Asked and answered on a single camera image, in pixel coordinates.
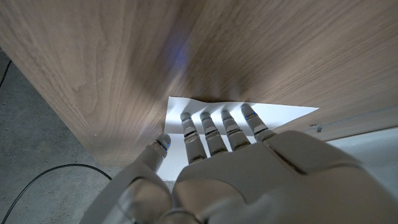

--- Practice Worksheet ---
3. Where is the white crumpled backdrop sheet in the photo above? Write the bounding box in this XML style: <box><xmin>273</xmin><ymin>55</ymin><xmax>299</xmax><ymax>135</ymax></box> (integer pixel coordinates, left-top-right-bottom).
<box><xmin>325</xmin><ymin>126</ymin><xmax>398</xmax><ymax>200</ymax></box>

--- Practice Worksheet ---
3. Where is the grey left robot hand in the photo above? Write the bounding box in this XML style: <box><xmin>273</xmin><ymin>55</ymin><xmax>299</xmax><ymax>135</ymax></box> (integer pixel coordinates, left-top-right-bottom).
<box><xmin>79</xmin><ymin>103</ymin><xmax>398</xmax><ymax>224</ymax></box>

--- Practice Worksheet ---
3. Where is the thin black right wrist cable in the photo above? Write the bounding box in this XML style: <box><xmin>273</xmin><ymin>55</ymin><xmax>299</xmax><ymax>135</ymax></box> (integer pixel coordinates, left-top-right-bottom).
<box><xmin>0</xmin><ymin>163</ymin><xmax>113</xmax><ymax>224</ymax></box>

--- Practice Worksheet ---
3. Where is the small canvas paper sheet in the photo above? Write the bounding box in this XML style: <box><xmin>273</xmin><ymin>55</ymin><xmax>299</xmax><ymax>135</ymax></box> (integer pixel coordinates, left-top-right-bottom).
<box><xmin>157</xmin><ymin>96</ymin><xmax>320</xmax><ymax>181</ymax></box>

